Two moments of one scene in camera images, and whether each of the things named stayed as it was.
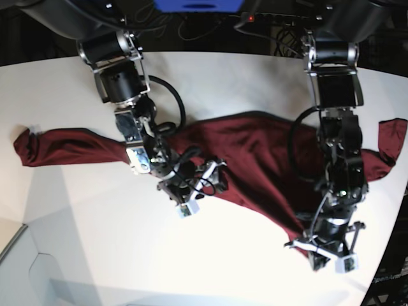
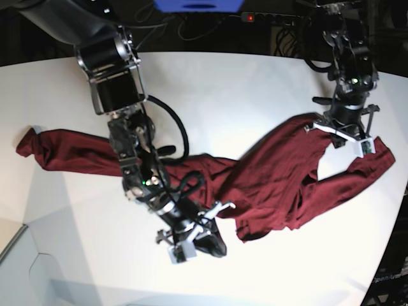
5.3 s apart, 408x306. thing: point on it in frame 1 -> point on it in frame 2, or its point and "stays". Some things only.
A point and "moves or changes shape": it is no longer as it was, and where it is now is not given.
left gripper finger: x=224 y=178 -> x=211 y=240
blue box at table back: x=198 y=6 stays
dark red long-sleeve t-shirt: x=271 y=164 moves or changes shape
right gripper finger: x=317 y=261 -> x=337 y=141
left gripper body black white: x=185 y=185 -> x=182 y=236
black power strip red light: x=273 y=18 stays
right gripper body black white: x=330 y=240 -> x=350 y=122
